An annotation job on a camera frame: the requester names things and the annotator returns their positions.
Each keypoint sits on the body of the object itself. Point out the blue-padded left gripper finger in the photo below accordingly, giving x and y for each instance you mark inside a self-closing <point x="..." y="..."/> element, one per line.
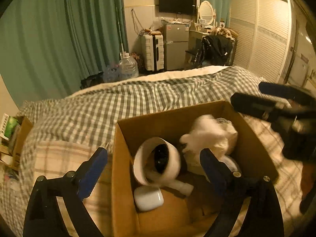
<point x="43" y="216"/>

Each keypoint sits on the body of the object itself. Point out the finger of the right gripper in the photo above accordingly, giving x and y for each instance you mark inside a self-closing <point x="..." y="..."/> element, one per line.
<point x="299" y="95"/>
<point x="264" y="109"/>

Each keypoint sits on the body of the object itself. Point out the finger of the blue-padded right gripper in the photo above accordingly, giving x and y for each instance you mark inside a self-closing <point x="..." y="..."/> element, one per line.
<point x="219" y="172"/>

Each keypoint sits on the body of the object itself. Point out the white lace cloth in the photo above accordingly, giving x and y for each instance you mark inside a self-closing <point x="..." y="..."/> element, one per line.
<point x="217" y="134"/>

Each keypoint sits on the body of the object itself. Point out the white plastic tube bottle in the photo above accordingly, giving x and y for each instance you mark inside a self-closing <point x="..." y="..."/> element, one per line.
<point x="177" y="183"/>

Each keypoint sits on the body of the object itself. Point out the white tape roll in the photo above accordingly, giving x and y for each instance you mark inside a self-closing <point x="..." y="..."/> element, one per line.
<point x="144" y="161"/>

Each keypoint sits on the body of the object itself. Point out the light blue earbuds case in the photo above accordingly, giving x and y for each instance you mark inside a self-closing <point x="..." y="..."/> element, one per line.
<point x="148" y="198"/>

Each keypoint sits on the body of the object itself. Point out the beige plaid blanket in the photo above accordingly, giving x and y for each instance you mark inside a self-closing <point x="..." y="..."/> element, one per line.
<point x="203" y="210"/>

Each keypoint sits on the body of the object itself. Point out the white headphones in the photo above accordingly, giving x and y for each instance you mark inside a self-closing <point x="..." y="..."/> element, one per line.
<point x="230" y="163"/>

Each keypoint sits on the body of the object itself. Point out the white sliding wardrobe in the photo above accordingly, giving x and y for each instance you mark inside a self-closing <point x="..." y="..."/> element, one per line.
<point x="264" y="31"/>

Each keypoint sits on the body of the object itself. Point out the black jacket on chair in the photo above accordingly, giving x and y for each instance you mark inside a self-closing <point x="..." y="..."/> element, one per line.
<point x="214" y="49"/>

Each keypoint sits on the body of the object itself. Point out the small cardboard box with items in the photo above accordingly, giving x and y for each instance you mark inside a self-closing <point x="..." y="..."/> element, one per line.
<point x="11" y="150"/>

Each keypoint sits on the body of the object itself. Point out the green white book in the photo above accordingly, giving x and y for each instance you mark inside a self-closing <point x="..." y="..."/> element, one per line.
<point x="8" y="124"/>

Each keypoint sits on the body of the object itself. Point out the open cardboard box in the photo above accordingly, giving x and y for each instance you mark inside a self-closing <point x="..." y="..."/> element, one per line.
<point x="182" y="167"/>

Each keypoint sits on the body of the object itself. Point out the green gingham bed sheet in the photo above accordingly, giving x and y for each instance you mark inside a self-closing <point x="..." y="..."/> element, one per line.
<point x="67" y="128"/>

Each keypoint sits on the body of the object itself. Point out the oval white vanity mirror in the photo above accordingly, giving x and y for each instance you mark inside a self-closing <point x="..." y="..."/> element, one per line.
<point x="206" y="13"/>

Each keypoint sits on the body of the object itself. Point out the silver mini fridge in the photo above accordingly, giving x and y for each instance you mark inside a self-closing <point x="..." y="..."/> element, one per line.
<point x="176" y="38"/>

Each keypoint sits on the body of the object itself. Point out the white suitcase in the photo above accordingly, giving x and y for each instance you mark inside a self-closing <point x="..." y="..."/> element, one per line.
<point x="153" y="52"/>

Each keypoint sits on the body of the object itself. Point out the large clear water jug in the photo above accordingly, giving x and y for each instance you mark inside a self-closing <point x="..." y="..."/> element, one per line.
<point x="128" y="67"/>

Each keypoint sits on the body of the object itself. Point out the green curtain left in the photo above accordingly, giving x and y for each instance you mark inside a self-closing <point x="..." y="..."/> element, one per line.
<point x="49" y="46"/>

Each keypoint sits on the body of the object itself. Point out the black wall television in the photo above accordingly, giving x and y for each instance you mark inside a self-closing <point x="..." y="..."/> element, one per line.
<point x="187" y="7"/>

